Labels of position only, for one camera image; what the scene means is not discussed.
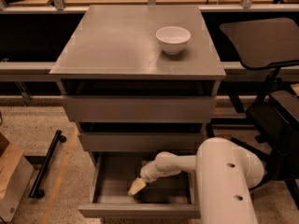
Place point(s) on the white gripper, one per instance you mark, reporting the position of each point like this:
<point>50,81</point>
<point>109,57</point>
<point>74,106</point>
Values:
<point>149,174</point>

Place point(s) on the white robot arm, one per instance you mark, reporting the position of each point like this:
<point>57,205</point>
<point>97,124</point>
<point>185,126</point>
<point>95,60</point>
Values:
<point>224,172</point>

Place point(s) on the bottom grey open drawer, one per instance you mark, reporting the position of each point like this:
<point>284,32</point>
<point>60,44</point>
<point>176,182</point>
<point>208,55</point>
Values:
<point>168,197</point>

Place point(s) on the middle grey drawer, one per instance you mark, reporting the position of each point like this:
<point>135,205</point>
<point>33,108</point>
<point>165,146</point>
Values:
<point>134,137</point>

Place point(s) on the grey drawer cabinet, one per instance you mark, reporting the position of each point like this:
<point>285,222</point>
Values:
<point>119,43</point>

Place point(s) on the top grey drawer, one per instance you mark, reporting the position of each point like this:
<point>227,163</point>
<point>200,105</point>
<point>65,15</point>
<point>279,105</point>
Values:
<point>152,101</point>

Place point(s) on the black table leg foot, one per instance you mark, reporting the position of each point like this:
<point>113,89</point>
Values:
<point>209,131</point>

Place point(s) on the black wheeled floor bar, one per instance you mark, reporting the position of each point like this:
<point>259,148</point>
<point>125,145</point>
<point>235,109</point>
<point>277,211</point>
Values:
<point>44,162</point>

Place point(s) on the wooden box on floor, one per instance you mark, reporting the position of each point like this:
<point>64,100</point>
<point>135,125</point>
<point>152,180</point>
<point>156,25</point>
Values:
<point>15,173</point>

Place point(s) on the white ceramic bowl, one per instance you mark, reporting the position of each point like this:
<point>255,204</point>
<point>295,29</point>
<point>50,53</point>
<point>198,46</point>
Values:
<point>173,39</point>

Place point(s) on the black office chair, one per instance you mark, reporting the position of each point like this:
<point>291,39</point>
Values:
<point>271,44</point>

